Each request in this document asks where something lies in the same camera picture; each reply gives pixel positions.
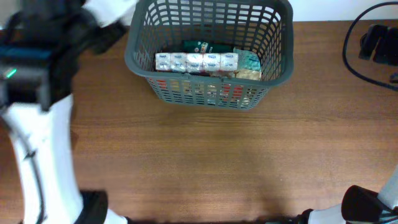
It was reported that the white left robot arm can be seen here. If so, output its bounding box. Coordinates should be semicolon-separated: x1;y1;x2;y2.
1;0;136;223

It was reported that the beige paper snack pouch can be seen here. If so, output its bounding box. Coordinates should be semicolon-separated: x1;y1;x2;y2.
214;68;262;82

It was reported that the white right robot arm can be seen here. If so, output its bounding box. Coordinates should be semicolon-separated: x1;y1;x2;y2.
292;25;397;224

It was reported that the green Nescafe coffee bag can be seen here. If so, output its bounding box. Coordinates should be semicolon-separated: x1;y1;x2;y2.
182;40;234;54

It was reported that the grey plastic lattice basket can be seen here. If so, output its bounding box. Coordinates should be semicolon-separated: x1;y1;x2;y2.
125;0;294;110

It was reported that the mint green wipes pack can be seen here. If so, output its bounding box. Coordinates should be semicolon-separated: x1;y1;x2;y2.
233;48;261;72

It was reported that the orange San Remo spaghetti pack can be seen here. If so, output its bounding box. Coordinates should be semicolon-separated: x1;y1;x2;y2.
147;78;243;107

